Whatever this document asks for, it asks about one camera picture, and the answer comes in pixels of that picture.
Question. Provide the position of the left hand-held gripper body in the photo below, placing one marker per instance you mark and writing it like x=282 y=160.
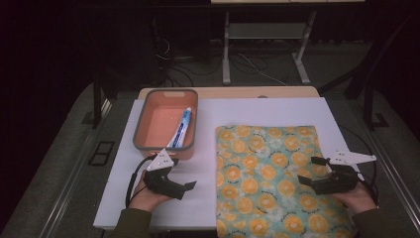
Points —
x=160 y=183

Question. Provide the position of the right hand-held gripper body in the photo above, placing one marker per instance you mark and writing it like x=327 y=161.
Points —
x=340 y=181

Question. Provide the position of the blue white toothpaste tube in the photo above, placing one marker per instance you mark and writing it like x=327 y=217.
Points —
x=180 y=129

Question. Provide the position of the orange plastic bin grey rim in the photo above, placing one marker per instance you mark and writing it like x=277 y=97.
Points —
x=161 y=122

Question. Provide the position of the orange print cloth tote bag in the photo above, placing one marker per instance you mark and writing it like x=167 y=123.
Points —
x=264 y=185

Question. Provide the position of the white board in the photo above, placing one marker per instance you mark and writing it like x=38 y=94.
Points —
x=204 y=172

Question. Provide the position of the wooden table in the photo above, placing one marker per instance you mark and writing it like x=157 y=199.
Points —
x=231 y=92

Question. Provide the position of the grey metal stand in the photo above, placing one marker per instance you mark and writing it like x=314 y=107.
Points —
x=264 y=30

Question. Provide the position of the aluminium floor rail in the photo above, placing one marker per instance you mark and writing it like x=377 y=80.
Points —
x=72 y=185
x=396 y=175

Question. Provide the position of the black post stand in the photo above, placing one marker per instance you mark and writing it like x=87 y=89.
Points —
x=96 y=99
x=369 y=102

